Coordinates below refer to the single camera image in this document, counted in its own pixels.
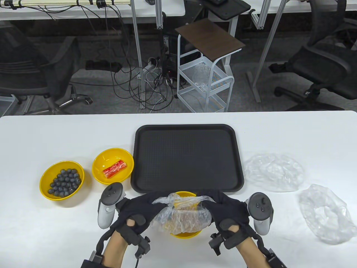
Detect person's right hand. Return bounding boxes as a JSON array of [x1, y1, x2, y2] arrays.
[[199, 190, 255, 247]]

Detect person's left hand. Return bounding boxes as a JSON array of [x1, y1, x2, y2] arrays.
[[110, 191, 175, 246]]

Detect clear plastic food cover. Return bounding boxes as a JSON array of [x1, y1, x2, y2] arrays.
[[299, 183, 357, 245], [244, 152, 306, 193], [150, 195, 215, 235]]

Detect grey white handheld controller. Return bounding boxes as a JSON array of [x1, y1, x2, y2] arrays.
[[97, 182, 125, 229], [245, 192, 274, 236]]

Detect yellow plastic bowl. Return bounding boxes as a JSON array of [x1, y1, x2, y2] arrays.
[[39, 161, 85, 201], [92, 148, 134, 185], [170, 191, 202, 239]]

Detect person's left forearm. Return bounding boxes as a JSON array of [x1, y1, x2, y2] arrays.
[[102, 230, 131, 268]]

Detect brown roasted meat piece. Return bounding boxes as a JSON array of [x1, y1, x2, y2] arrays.
[[167, 207, 201, 232]]

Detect red white crab stick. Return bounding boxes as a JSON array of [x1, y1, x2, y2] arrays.
[[103, 160, 127, 178]]

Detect black plastic tray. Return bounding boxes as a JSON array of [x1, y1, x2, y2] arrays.
[[131, 124, 245, 194]]

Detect pile of dark blueberries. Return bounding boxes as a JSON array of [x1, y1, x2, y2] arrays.
[[48, 168, 82, 198]]

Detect crumpled clear plastic wrap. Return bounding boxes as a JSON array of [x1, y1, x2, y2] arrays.
[[192, 63, 212, 92]]

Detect white power strip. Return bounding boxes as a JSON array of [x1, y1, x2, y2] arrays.
[[138, 57, 159, 80]]

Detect black power strip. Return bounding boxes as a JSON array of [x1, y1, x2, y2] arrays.
[[85, 59, 122, 72]]

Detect black computer tower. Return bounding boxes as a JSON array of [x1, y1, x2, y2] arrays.
[[163, 33, 202, 84]]

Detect clear plastic storage box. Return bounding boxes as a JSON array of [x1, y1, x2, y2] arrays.
[[0, 95, 18, 117]]

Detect black mesh office chair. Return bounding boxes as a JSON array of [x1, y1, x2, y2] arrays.
[[269, 0, 357, 111], [0, 21, 94, 115]]

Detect black side stand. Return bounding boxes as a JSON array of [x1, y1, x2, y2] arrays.
[[201, 0, 251, 38]]

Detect white desk aluminium legs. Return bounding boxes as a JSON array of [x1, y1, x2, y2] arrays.
[[0, 0, 186, 110], [245, 0, 357, 103]]

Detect tangle of black cables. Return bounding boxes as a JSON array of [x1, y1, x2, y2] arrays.
[[81, 4, 179, 112]]

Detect white wire cart wooden top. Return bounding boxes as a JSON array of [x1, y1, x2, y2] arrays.
[[175, 18, 246, 113]]

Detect beige cable tray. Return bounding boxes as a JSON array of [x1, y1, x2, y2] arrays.
[[21, 0, 130, 5]]

